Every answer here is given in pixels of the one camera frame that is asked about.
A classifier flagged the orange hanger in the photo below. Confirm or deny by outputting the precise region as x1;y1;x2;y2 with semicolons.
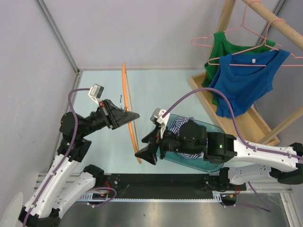
121;62;139;153

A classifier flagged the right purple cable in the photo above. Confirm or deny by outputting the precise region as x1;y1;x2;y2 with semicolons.
163;87;272;212

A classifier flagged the pink hanger of blue top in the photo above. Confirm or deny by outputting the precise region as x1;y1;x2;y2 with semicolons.
208;18;303;67

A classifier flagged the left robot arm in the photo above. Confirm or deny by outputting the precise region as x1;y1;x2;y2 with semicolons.
18;99;140;227

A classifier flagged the green tank top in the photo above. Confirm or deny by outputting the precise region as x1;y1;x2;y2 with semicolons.
201;31;277;107

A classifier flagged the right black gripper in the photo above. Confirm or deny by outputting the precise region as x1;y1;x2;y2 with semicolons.
134;124;200;166

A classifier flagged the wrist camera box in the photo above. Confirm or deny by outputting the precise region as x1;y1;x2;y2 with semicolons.
88;84;104;106
150;108;170;139

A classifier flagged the pink hanger of green top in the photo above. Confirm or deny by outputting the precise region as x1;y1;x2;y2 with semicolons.
191;0;284;49

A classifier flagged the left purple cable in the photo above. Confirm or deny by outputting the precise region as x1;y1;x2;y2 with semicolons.
22;87;118;225

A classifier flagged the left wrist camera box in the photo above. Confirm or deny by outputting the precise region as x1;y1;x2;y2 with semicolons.
88;84;104;106

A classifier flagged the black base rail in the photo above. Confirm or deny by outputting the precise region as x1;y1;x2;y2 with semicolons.
96;174;239;198

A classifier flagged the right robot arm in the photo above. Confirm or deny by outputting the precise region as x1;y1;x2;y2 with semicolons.
135;121;303;190

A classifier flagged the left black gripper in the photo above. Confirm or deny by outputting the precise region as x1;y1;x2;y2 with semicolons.
79;99;139;137

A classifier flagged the purple cable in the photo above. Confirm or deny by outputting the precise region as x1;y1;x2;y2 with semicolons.
163;87;272;212
22;87;118;225

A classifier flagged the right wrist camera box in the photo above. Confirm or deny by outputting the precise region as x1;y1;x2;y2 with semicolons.
150;108;170;139

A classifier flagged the teal plastic tub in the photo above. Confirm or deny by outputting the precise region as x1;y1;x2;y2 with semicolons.
164;114;224;173

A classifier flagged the white cable duct strip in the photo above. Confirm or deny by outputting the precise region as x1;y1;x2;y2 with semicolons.
76;191;222;204

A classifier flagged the blue white striped tank top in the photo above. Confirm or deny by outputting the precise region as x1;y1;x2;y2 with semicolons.
169;116;204;159

